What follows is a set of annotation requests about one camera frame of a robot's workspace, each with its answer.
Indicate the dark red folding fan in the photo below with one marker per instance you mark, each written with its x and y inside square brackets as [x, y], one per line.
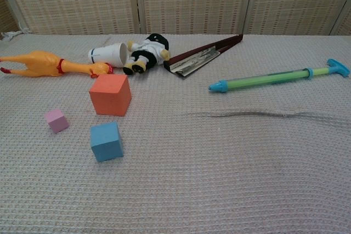
[192, 60]

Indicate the black white plush doll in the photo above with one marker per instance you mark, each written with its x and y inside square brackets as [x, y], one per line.
[149, 50]

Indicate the medium blue foam cube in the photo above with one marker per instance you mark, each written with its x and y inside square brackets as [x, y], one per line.
[107, 143]

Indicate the small pink foam cube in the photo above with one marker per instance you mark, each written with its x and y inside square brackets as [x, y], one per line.
[56, 121]

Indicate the beige woven tablecloth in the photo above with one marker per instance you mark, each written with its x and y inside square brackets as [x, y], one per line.
[192, 176]

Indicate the yellow rubber chicken toy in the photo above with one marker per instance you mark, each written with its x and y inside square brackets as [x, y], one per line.
[41, 61]

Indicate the large orange foam cube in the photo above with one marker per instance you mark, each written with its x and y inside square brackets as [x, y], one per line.
[109, 97]

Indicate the green blue water squirter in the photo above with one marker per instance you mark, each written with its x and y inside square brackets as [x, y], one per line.
[260, 79]

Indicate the woven folding screen panel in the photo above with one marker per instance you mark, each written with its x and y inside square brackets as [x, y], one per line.
[192, 1]
[346, 25]
[68, 1]
[296, 1]
[5, 17]

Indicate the white paper cup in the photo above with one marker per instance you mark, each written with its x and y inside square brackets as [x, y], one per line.
[107, 53]

